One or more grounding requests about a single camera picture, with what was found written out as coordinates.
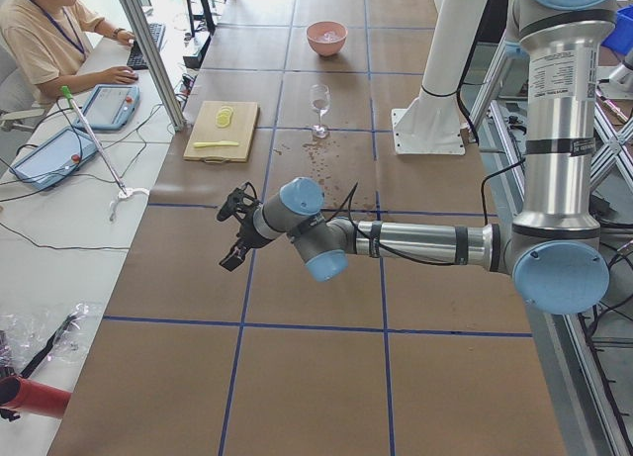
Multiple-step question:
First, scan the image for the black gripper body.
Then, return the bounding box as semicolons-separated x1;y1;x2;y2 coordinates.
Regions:
234;205;270;250

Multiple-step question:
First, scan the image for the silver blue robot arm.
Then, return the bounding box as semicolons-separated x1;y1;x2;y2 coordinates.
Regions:
218;0;617;315

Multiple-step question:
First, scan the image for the clear wine glass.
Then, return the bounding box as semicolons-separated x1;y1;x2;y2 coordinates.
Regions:
310;84;330;138

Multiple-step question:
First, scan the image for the clear ice cubes pile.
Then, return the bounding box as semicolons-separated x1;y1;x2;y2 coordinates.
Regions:
316;30;341;44

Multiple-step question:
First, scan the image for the yellow plastic knife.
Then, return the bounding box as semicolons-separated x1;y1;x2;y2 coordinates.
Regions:
193;140;240;149

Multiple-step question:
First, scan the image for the bamboo cutting board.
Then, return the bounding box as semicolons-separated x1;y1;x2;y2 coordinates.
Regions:
183;101;259;162

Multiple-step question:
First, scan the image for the grabber stick with green tip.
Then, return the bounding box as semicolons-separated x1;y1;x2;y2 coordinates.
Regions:
60;85;149;222

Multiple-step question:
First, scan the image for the upper blue teach pendant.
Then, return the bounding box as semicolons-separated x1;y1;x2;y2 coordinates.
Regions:
81;84;139;132

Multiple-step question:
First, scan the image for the blue teach pendant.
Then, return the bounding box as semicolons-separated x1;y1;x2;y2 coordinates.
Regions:
81;84;139;132
10;127;97;191

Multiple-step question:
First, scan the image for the clear plastic bag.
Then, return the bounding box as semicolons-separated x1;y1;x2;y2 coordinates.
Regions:
1;302;105;377

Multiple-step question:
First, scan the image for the lower blue teach pendant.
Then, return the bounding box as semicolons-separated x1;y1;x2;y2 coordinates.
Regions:
10;127;97;191

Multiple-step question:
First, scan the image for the black keyboard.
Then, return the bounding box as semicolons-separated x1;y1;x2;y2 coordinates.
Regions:
125;22;167;71

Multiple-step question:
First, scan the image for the pink bowl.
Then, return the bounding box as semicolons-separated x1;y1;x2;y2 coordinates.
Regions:
306;21;348;57

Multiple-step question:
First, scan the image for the red cylinder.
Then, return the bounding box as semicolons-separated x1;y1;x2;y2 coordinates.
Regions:
1;376;71;419

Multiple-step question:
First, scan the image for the person in beige shirt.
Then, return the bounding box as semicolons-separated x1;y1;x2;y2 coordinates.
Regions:
1;0;137;105

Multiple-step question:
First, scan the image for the blue plastic bin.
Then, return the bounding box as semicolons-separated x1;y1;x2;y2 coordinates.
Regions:
601;5;633;55

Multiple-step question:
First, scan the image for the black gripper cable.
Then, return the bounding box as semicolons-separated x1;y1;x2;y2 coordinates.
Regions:
320;158;528;267

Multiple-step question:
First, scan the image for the white camera pedestal base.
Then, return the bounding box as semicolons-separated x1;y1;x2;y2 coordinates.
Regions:
392;0;488;155

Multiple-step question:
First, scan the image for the aluminium frame post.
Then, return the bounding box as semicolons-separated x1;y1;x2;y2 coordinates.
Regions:
119;0;186;132

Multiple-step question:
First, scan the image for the aluminium frame rail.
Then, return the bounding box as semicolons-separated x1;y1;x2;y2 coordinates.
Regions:
487;30;633;456

